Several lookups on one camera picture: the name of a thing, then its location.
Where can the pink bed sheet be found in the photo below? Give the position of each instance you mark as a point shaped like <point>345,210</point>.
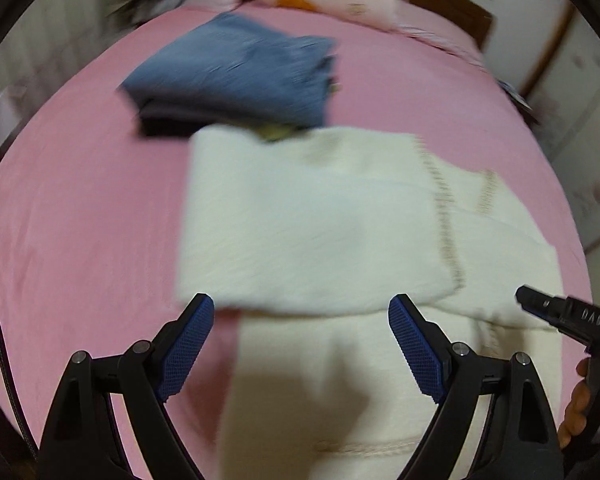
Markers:
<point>80,210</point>

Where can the folded blue jeans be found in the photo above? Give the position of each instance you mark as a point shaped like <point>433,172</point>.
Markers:
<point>245,67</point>

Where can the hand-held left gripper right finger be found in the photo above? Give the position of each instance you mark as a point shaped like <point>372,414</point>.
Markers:
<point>415,345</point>

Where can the floral wardrobe door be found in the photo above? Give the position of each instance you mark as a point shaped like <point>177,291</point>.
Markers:
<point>575,125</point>

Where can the person's right hand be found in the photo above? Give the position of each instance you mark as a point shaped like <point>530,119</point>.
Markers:
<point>576,402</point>

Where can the white fleece garment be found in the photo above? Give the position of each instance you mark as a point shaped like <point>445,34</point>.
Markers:
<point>320,240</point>

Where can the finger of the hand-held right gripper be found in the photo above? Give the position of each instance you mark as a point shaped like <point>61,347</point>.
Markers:
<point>560,310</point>

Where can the pink frilled pillowcase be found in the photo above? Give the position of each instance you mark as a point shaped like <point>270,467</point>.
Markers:
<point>445,40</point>

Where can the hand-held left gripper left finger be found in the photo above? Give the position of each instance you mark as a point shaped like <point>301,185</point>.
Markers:
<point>187,345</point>

